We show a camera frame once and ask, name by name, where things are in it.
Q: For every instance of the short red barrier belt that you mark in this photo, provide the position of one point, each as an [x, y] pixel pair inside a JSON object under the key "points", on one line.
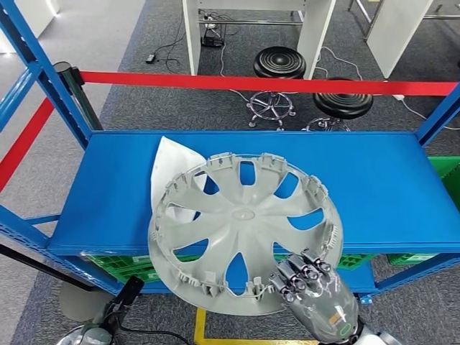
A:
{"points": [[25, 143]]}

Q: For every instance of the green open plastic crate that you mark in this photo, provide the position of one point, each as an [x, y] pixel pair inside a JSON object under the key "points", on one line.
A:
{"points": [[449, 181]]}

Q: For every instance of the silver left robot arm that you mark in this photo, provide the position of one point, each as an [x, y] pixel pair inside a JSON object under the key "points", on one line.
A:
{"points": [[90, 337]]}

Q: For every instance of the black round stool chrome base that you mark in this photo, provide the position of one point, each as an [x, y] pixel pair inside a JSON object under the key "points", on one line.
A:
{"points": [[342, 105], [280, 59]]}

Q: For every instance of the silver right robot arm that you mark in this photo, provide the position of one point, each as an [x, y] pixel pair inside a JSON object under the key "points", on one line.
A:
{"points": [[373, 339]]}

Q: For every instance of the black device box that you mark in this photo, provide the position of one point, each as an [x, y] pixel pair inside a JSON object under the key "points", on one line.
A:
{"points": [[213, 40]]}

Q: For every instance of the silver plastic wheel hubcap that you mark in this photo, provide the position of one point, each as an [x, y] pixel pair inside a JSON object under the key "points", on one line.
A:
{"points": [[244, 214]]}

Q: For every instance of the black power adapter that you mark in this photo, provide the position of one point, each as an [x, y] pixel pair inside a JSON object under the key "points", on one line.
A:
{"points": [[150, 58]]}

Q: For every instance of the blue metal shelf rack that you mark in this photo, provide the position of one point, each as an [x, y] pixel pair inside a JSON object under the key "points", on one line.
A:
{"points": [[359, 190]]}

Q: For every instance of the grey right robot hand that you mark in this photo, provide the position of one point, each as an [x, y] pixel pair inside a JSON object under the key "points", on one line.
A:
{"points": [[323, 304]]}

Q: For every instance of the white power strip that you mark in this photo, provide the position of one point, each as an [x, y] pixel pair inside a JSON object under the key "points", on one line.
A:
{"points": [[397, 97]]}

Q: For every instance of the white plastic mirror cover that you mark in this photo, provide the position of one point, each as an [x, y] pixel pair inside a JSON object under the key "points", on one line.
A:
{"points": [[169, 162]]}

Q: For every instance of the black chrome barrier stanchion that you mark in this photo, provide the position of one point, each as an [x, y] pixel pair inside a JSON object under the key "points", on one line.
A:
{"points": [[82, 102]]}

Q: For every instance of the white desk panel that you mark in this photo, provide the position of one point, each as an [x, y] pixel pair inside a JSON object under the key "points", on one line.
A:
{"points": [[395, 33]]}

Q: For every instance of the green folded plastic crate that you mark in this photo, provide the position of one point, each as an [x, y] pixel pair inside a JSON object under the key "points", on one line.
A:
{"points": [[133, 276], [108, 262], [356, 262]]}

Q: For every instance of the long red barrier belt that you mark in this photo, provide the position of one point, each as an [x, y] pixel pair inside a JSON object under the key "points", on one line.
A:
{"points": [[251, 84]]}

